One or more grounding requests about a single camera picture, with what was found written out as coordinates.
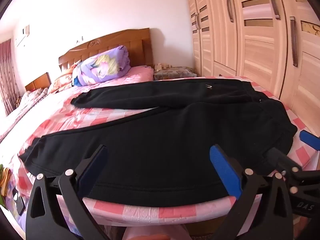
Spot green and orange cloth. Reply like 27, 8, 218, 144
0, 164, 13, 207

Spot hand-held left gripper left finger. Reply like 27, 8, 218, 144
25, 144, 110, 240

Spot floral bedding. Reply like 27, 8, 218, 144
0, 87, 48, 140

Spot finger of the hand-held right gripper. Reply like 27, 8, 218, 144
299, 130, 320, 152
264, 147, 304, 180

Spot pink pillow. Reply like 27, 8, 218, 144
126, 65, 154, 82

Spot bed with pink checked sheet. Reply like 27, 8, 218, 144
0, 65, 320, 230

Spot orange floral pillow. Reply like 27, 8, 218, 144
47, 61, 83, 93

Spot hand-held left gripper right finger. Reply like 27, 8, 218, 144
209, 144, 294, 240

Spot folded purple floral quilt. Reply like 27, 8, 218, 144
72, 45, 132, 87

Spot black pants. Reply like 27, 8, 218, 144
19, 79, 298, 208

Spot dark red curtain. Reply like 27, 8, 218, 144
0, 39, 22, 117

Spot light wooden wardrobe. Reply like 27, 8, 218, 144
184, 0, 320, 140

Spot floral covered bedside cabinet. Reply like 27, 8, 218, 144
153, 64, 198, 81

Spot wooden headboard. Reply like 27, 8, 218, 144
58, 28, 154, 74

